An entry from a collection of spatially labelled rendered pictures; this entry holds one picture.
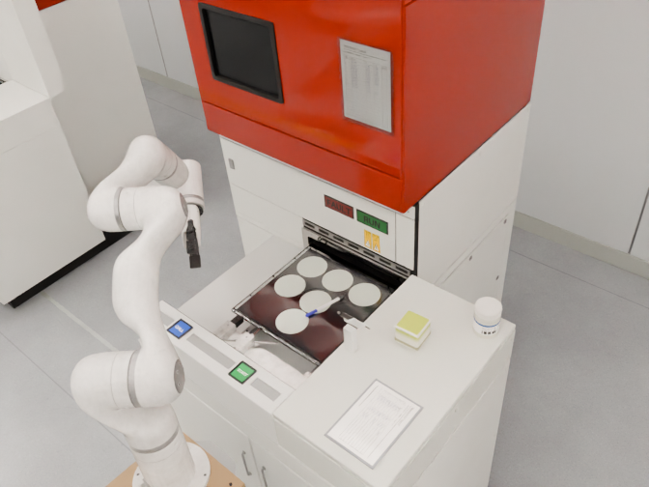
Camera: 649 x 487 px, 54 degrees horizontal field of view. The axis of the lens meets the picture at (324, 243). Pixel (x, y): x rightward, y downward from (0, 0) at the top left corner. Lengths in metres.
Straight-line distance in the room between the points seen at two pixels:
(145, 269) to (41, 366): 1.98
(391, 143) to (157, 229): 0.62
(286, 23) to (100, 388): 0.99
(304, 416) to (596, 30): 2.08
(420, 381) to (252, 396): 0.44
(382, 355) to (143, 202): 0.74
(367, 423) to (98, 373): 0.65
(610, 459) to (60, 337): 2.54
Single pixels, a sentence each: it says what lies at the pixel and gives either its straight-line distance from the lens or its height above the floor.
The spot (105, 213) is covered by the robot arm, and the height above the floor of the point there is 1.48.
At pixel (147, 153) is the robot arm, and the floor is 1.54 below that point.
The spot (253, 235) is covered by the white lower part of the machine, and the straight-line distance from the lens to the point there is 2.49.
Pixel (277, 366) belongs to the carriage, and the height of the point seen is 0.88.
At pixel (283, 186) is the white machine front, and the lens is 2.17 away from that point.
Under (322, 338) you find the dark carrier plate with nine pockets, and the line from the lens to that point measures 1.89.
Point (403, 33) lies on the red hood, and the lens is 1.51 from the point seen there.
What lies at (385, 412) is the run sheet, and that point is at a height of 0.97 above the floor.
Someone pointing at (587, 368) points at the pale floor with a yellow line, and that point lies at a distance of 3.08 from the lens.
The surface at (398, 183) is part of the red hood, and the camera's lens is 1.72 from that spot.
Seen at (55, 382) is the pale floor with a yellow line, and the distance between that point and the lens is 3.29.
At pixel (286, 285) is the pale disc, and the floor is 0.90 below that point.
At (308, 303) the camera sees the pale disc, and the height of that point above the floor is 0.90.
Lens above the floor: 2.33
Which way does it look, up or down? 41 degrees down
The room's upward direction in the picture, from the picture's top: 6 degrees counter-clockwise
